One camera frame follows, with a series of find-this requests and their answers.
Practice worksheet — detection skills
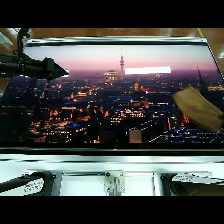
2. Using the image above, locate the tan shirt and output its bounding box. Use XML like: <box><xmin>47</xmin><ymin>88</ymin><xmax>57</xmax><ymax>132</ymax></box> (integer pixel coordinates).
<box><xmin>171</xmin><ymin>86</ymin><xmax>224</xmax><ymax>133</ymax></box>

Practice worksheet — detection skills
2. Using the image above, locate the silver frame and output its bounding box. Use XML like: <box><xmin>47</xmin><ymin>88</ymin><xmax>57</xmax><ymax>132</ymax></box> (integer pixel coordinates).
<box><xmin>0</xmin><ymin>35</ymin><xmax>224</xmax><ymax>197</ymax></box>

